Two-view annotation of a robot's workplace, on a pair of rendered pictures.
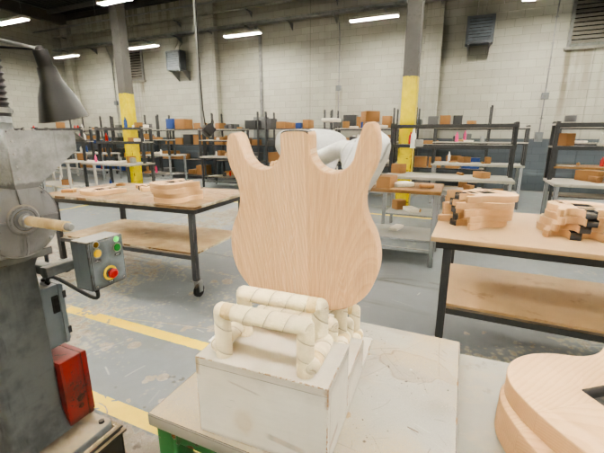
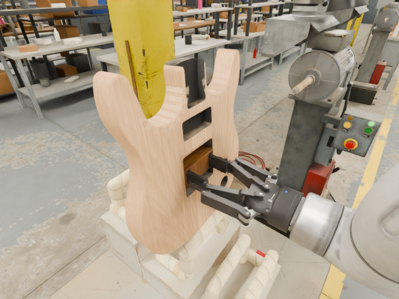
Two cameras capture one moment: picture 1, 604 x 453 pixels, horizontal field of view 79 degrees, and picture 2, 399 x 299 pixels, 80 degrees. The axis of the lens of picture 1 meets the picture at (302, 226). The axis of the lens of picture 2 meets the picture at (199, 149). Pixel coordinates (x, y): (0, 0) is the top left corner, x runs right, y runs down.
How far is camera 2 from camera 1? 1.00 m
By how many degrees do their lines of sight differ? 94
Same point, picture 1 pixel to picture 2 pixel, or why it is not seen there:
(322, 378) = (110, 216)
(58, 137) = (297, 26)
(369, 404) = not seen: outside the picture
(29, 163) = (272, 41)
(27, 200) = (319, 67)
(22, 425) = (282, 178)
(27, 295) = (314, 124)
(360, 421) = (133, 288)
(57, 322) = (326, 151)
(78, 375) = (314, 185)
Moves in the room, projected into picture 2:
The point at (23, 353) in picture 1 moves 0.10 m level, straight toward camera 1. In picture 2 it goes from (297, 150) to (286, 154)
